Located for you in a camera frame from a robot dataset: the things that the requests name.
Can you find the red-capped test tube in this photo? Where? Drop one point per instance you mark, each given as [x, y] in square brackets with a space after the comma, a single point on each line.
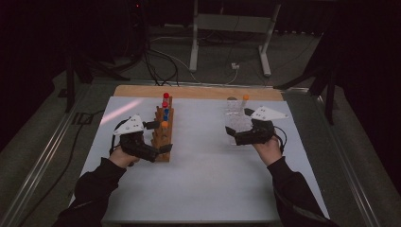
[165, 104]
[166, 95]

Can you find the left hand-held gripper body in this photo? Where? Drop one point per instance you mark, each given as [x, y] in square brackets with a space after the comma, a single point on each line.
[130, 126]

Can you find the white table mat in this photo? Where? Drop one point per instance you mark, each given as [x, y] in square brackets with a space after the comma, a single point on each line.
[201, 183]

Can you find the white plug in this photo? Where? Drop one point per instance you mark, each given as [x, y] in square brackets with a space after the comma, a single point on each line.
[235, 66]

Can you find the person's right hand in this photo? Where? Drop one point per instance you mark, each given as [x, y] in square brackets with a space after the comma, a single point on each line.
[269, 153]

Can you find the white metal stand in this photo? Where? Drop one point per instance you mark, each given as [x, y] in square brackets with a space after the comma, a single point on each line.
[233, 23]

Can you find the person's left hand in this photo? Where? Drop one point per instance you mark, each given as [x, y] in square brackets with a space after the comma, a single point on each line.
[121, 159]

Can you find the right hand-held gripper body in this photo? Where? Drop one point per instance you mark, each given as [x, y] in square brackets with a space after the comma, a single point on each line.
[268, 114]

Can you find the blue-capped test tube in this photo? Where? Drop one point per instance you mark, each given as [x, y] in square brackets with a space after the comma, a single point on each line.
[166, 111]
[165, 117]

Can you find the black tripod stand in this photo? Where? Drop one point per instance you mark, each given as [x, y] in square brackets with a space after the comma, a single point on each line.
[70, 78]

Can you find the wooden test tube rack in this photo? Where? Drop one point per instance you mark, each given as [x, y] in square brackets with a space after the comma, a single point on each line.
[164, 138]

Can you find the aluminium floor rail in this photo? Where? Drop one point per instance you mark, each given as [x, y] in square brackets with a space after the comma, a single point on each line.
[350, 170]
[38, 170]

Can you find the orange-capped test tube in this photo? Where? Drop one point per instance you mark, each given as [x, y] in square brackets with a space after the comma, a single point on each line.
[164, 124]
[245, 97]

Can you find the clear plastic test tube rack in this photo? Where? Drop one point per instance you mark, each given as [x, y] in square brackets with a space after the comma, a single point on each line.
[235, 121]

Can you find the black stand legs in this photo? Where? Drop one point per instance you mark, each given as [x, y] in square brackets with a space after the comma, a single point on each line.
[329, 94]

